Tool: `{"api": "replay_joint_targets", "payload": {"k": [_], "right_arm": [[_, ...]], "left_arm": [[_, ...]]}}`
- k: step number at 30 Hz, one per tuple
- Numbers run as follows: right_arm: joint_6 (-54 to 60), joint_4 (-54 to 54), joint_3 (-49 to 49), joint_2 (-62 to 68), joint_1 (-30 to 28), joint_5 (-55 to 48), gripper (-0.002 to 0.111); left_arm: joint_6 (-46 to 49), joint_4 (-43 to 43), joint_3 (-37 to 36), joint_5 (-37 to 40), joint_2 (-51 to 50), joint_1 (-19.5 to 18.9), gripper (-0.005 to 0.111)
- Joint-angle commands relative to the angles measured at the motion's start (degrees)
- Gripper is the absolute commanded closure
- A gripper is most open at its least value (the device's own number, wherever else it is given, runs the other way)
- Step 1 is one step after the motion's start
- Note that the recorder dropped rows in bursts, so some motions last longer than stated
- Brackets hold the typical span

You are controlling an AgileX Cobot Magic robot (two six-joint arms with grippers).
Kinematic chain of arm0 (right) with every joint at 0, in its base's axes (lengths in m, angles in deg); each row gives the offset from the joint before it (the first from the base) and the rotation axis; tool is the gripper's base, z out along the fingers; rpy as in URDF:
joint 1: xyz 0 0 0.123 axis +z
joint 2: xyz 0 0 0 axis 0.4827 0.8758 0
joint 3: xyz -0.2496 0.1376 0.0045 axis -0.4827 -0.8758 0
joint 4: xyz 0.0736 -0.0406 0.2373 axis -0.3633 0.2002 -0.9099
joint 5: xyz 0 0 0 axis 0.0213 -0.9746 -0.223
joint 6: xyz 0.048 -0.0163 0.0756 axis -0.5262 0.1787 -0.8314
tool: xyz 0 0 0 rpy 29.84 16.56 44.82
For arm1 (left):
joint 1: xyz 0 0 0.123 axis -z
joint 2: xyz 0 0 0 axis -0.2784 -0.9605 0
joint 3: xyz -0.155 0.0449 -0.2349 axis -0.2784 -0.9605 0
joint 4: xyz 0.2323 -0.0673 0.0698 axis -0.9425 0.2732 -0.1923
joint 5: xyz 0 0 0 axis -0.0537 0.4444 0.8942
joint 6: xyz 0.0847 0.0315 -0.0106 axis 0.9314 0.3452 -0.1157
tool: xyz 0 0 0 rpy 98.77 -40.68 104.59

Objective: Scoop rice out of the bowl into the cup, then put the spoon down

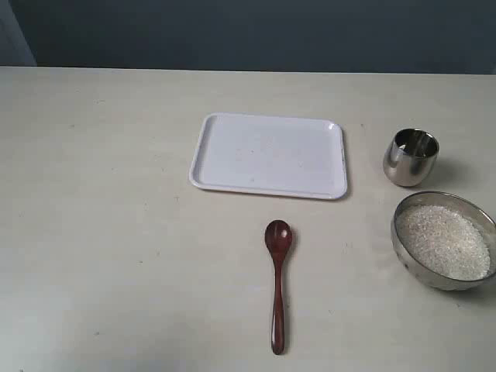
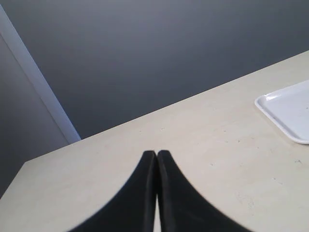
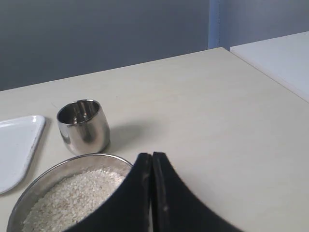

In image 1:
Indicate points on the small steel cup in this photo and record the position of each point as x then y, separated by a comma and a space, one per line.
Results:
410, 157

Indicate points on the dark red wooden spoon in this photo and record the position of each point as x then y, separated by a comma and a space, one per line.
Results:
278, 239

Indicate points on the white rectangular plastic tray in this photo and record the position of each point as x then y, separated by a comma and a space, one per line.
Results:
270, 155

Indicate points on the wide steel rice bowl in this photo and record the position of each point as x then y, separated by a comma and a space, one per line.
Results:
467, 209

